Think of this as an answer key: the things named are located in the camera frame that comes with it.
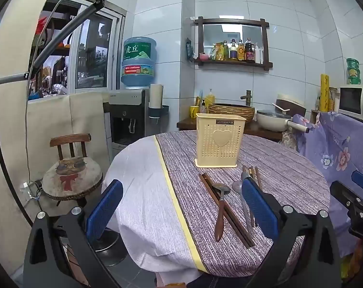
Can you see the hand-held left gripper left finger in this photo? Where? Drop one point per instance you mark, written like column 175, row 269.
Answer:
column 104, row 208

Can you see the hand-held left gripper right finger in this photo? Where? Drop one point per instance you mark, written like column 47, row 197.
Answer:
column 259, row 208

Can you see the cream plastic utensil holder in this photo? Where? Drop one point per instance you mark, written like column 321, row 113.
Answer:
column 220, row 141

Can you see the round metal base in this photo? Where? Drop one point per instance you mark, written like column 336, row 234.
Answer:
column 107, row 241

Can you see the purple floral cloth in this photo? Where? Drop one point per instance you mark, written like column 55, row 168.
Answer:
column 334, row 153

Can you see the white tablecloth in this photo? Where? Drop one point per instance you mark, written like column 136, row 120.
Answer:
column 145, row 186

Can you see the purple woven tablecloth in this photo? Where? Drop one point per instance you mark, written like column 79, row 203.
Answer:
column 277, row 162

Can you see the paisley cloth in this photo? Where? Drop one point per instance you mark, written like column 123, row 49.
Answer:
column 289, row 139

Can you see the wooden chair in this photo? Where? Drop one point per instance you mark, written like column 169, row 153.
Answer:
column 68, row 141

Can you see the white microwave oven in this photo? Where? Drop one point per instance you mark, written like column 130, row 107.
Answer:
column 354, row 102

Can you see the white power adapter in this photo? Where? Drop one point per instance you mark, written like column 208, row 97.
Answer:
column 26, row 187

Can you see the white lidded frying pan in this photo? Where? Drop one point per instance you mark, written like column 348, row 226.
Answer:
column 271, row 121

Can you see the grey water dispenser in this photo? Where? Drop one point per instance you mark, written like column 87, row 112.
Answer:
column 124, row 117

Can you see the tall yellow packet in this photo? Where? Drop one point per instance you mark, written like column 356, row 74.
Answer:
column 325, row 93

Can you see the wicker wash basin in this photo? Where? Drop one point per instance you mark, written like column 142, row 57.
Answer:
column 247, row 111

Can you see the brown white rice cooker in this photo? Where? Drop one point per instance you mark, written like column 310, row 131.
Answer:
column 291, row 103

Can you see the beige cloth cover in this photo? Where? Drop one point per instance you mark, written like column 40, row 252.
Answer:
column 49, row 117

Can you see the green canisters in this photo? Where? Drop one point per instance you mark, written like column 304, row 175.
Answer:
column 353, row 72

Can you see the blue-grey roll holder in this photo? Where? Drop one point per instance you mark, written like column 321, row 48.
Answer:
column 159, row 111

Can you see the bamboo style faucet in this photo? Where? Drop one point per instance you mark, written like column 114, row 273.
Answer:
column 246, row 97

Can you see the dark wooden counter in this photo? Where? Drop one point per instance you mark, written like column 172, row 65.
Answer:
column 186, row 123

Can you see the small dotted bottle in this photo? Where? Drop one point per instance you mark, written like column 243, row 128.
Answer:
column 203, row 108

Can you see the yellow cup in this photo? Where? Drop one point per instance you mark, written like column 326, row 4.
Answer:
column 194, row 112

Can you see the yellow soap dispenser bottle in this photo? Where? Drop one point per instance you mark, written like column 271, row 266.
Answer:
column 210, row 99

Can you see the paper towel roll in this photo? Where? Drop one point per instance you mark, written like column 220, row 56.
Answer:
column 156, row 96

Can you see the toothbrushes in cup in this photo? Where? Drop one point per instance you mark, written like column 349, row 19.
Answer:
column 200, row 97

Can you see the cluttered storage shelf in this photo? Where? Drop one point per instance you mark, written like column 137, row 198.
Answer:
column 53, row 76

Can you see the blue water bottle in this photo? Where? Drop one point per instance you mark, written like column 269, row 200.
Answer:
column 139, row 63

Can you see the white bottle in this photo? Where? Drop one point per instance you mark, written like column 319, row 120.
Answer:
column 257, row 54

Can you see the aluminium framed window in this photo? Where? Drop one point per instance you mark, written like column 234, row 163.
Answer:
column 92, row 54

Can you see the dark soy sauce bottle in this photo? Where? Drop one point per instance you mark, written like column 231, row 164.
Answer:
column 249, row 52

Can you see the yellow label bottle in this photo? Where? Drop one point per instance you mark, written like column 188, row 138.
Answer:
column 240, row 51

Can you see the purple label bottle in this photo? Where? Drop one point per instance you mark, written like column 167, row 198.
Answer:
column 233, row 51

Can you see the green bottle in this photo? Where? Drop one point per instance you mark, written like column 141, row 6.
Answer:
column 225, row 50

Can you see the yellow seasoning packet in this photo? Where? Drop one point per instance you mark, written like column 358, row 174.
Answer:
column 219, row 51

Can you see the wooden framed mirror shelf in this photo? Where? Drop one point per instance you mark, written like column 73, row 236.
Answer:
column 232, row 30

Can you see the black boom stand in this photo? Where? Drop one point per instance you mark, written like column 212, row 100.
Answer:
column 64, row 30

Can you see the black wall hanging item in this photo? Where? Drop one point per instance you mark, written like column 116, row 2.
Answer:
column 188, row 49

